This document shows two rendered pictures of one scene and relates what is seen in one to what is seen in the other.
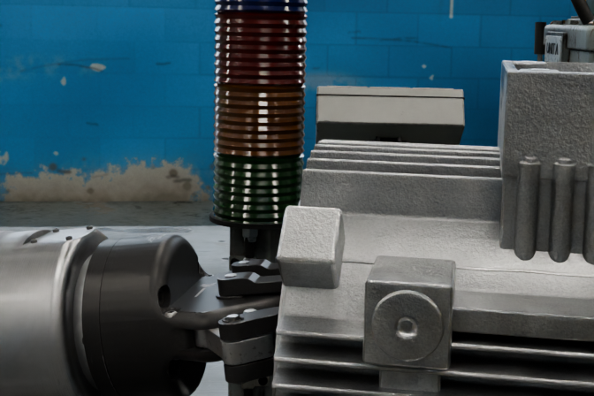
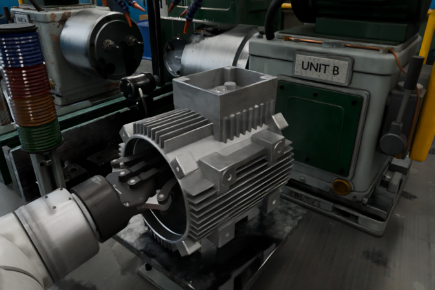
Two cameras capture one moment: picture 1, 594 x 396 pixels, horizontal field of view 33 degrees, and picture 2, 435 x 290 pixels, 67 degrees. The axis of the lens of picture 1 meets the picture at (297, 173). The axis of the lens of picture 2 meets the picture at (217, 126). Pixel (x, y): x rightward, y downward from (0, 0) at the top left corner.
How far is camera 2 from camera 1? 0.30 m
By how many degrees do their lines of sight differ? 53
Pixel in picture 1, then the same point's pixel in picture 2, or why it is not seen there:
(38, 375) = (89, 252)
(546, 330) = (247, 160)
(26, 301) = (76, 231)
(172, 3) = not seen: outside the picture
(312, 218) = (186, 157)
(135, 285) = (111, 202)
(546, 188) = (228, 123)
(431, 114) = not seen: hidden behind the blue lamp
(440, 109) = not seen: hidden behind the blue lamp
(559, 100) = (230, 99)
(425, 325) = (232, 175)
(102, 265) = (92, 201)
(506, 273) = (224, 149)
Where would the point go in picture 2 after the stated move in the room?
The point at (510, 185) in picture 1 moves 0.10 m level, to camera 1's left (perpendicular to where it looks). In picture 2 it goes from (221, 125) to (167, 155)
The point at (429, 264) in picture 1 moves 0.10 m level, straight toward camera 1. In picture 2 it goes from (215, 156) to (283, 188)
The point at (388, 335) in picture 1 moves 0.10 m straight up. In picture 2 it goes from (225, 181) to (226, 103)
